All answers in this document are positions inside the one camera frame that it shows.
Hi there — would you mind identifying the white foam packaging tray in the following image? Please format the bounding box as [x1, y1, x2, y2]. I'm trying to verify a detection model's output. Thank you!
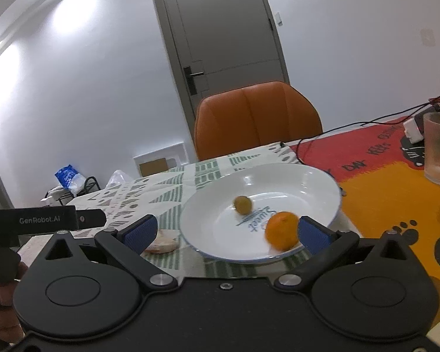
[133, 142, 189, 177]

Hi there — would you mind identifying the person's left hand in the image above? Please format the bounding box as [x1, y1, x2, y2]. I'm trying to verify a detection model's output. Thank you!
[0, 261, 28, 344]

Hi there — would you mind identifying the black metal rack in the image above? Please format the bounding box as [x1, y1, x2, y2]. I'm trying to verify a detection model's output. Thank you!
[46, 176, 101, 206]

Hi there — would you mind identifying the orange chair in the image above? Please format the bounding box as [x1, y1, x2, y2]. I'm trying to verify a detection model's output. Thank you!
[194, 81, 323, 162]

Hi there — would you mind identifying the white plastic bag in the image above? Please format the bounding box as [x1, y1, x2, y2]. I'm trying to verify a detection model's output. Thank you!
[106, 170, 134, 187]

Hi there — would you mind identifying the green patterned tablecloth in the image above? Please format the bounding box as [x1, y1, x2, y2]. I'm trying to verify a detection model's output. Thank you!
[64, 141, 353, 279]

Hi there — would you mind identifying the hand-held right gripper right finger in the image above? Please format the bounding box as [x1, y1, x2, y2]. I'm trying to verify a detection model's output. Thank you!
[274, 217, 422, 293]

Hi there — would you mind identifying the black cable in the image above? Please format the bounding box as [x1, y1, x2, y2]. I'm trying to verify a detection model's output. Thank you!
[279, 95, 440, 164]

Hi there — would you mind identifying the grey door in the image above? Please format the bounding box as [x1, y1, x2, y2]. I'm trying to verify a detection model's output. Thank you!
[148, 0, 290, 162]

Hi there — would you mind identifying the large orange mandarin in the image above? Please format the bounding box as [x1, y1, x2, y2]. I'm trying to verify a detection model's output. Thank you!
[265, 211, 300, 251]

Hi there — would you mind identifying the black door lock handle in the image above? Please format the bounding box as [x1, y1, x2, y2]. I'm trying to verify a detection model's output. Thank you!
[183, 65, 204, 96]

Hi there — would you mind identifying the white charger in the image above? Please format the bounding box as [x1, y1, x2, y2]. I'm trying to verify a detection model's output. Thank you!
[402, 115, 426, 142]

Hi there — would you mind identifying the brown cardboard piece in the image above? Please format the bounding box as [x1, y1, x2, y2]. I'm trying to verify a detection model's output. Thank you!
[139, 158, 168, 177]

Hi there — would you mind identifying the white plate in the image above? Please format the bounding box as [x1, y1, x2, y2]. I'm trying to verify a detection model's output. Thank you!
[179, 164, 342, 263]

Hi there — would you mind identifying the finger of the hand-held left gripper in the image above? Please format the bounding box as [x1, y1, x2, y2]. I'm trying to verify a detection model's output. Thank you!
[76, 209, 107, 229]

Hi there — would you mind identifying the blue plastic bag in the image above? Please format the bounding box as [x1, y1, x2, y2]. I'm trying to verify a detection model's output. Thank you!
[55, 164, 87, 193]

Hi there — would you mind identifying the red and orange printed cloth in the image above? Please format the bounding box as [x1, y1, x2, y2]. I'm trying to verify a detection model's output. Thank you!
[290, 115, 440, 338]

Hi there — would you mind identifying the small green round fruit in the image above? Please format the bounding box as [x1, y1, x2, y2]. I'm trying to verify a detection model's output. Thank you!
[233, 195, 253, 216]

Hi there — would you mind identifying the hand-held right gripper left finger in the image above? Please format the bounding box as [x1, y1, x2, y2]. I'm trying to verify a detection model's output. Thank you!
[33, 216, 178, 291]

